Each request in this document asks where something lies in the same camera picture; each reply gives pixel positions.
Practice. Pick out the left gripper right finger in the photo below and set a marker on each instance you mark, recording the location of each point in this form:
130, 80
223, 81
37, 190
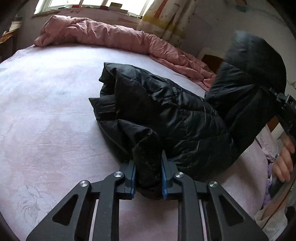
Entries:
205, 210

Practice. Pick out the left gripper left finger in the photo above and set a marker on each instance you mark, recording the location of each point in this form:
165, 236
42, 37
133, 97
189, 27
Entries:
90, 211

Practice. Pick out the black puffer jacket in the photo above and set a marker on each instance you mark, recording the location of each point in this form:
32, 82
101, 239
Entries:
146, 116

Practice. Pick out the person's right hand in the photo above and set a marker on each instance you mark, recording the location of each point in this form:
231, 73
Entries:
283, 166

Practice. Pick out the pink pillow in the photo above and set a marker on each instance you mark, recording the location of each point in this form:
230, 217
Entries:
267, 144

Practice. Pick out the pink floral bed sheet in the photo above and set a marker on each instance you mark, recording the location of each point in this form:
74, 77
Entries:
50, 141

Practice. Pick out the wooden white headboard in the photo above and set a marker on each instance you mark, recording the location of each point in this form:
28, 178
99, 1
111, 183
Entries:
212, 58

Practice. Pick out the tree print curtain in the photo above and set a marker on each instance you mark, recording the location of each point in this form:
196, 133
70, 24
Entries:
168, 20

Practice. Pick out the white framed window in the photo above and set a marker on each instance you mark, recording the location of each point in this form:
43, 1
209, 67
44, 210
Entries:
132, 8

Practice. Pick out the carved wooden side table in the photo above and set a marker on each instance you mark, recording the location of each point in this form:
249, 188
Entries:
8, 44

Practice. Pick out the pink duvet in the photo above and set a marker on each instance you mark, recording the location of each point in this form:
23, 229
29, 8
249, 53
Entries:
65, 29

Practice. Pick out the books on windowsill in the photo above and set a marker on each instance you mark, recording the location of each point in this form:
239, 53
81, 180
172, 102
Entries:
113, 7

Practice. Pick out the stack of books on table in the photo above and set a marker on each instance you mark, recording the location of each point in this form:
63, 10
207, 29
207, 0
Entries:
15, 25

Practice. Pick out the wall toy decoration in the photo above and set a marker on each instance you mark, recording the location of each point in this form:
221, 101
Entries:
241, 5

